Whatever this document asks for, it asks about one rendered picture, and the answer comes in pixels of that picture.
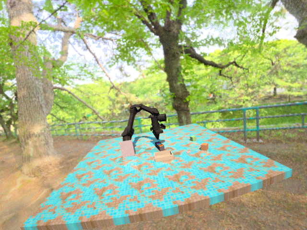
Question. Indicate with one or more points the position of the beige shallow tray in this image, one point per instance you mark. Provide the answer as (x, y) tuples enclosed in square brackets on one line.
[(163, 155)]

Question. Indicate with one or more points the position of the small green cube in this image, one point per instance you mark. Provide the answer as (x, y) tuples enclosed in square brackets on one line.
[(193, 138)]

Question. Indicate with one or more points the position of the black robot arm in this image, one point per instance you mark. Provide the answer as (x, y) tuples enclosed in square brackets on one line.
[(155, 117)]

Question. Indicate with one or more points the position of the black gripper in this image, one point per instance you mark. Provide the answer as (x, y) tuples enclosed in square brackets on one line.
[(156, 130)]

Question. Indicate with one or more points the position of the orange cube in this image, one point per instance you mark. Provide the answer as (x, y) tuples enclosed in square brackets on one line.
[(204, 146)]

